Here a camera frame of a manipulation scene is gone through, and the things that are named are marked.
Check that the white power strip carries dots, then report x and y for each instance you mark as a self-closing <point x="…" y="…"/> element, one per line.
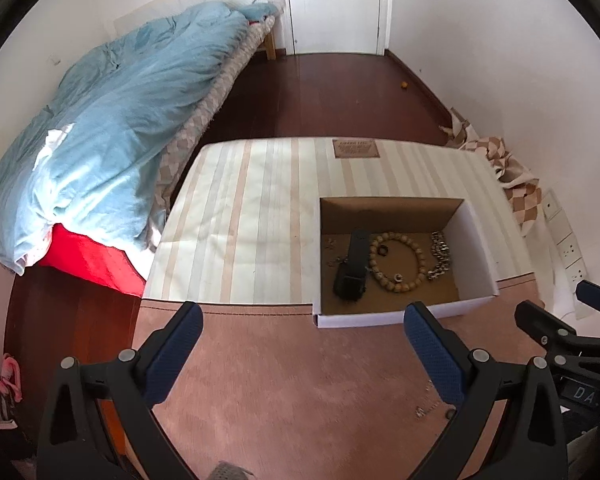
<point x="567" y="300"/>

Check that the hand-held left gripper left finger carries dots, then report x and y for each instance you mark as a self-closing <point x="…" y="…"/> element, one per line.
<point x="177" y="347"/>

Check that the white cardboard box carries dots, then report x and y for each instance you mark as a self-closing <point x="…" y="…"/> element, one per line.
<point x="472" y="255"/>

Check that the checkered mattress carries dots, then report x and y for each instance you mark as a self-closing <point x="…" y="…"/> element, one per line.
<point x="205" y="110"/>

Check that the pink slippers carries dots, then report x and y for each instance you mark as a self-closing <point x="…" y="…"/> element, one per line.
<point x="9" y="377"/>

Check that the brown checkered cloth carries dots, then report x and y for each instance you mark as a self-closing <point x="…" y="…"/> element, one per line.
<point x="515" y="180"/>

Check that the white door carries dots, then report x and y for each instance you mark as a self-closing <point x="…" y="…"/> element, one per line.
<point x="335" y="5"/>

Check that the wooden bed leg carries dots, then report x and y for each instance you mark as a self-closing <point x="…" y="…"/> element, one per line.
<point x="268" y="47"/>

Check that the bed with blue duvet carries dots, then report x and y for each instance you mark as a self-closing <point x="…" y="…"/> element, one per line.
<point x="130" y="110"/>

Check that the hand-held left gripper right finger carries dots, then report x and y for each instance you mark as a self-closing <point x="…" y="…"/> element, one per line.
<point x="430" y="345"/>

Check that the red bed sheet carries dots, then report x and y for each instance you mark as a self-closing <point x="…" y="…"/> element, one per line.
<point x="90" y="260"/>

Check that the white cloth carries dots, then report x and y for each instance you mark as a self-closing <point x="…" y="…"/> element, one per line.
<point x="55" y="142"/>

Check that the black smart band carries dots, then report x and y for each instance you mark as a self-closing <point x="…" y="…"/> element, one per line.
<point x="350" y="280"/>

